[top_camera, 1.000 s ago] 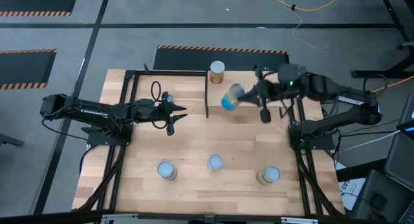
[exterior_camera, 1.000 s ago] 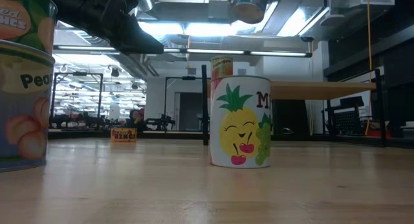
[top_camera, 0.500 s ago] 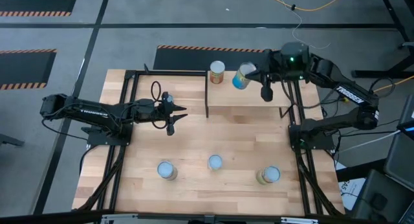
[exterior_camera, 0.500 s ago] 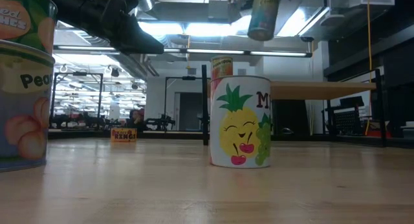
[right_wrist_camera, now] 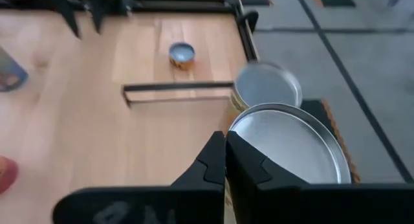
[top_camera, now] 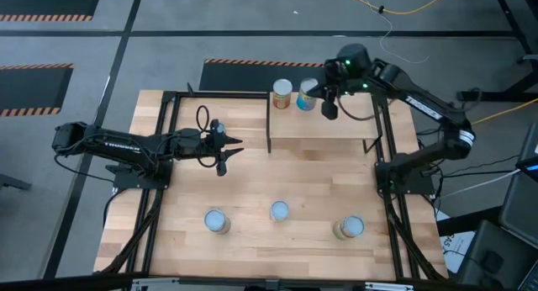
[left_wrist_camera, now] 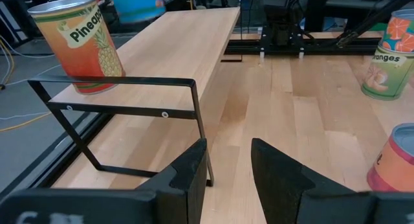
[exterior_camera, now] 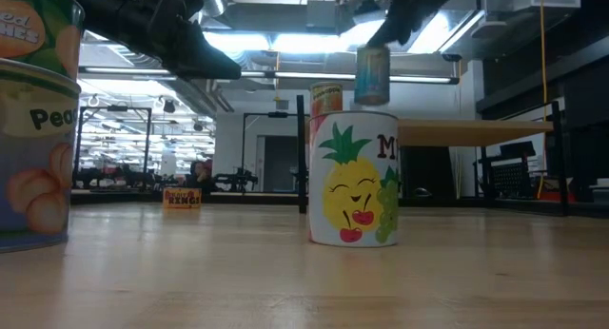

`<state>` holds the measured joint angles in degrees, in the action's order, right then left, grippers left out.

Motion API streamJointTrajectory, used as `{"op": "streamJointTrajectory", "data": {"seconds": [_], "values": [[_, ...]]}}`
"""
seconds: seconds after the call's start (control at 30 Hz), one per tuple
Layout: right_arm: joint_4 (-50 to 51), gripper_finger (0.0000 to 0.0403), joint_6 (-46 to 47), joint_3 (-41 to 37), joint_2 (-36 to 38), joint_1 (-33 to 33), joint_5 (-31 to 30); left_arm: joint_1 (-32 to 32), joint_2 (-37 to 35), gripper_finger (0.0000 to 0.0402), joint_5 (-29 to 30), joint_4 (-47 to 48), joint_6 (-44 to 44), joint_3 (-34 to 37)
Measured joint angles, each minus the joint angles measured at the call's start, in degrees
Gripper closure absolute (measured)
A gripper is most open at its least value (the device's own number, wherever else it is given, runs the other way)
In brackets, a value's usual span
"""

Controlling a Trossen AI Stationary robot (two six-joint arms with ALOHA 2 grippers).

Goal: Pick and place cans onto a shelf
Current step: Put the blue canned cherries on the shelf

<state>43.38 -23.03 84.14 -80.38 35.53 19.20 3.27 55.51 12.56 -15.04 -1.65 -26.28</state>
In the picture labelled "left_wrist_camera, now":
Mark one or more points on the orange pineapple can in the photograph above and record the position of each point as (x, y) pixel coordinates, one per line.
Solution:
(81, 46)

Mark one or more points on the blue and yellow cherries can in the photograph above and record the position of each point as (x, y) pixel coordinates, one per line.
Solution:
(139, 7)

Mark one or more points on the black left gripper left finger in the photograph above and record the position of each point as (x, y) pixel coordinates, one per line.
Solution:
(191, 185)

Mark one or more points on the light green oranges can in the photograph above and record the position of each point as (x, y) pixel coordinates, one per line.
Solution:
(388, 78)

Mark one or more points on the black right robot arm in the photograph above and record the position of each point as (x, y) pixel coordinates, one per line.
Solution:
(281, 23)

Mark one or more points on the blue orange slices can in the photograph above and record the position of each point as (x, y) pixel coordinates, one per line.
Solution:
(401, 33)

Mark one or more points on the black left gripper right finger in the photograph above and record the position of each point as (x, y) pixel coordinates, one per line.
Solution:
(278, 185)

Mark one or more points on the white mixed fruit can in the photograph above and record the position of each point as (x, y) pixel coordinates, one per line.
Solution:
(394, 165)

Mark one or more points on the black aluminium table frame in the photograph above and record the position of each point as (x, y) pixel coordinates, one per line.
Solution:
(323, 46)

